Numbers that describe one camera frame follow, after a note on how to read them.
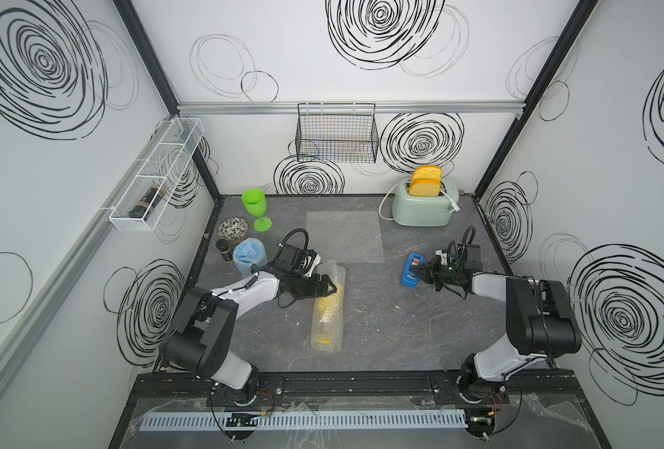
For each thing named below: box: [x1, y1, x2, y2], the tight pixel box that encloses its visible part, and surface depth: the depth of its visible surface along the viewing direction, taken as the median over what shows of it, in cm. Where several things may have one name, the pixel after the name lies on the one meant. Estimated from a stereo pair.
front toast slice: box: [407, 178, 443, 197], surface depth 100 cm
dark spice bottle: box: [216, 238, 233, 262], surface depth 95 cm
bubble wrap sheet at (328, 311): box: [310, 260, 347, 353], surface depth 84 cm
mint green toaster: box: [391, 178, 461, 228], surface depth 104 cm
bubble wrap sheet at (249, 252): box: [232, 237, 269, 277], surface depth 86 cm
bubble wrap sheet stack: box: [305, 210, 386, 280], surface depth 108 cm
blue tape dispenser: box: [401, 252, 426, 290], surface depth 94 cm
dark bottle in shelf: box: [128, 184, 167, 222], surface depth 68 cm
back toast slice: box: [411, 165, 443, 181], surface depth 101 cm
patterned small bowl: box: [216, 217, 249, 243], surface depth 108 cm
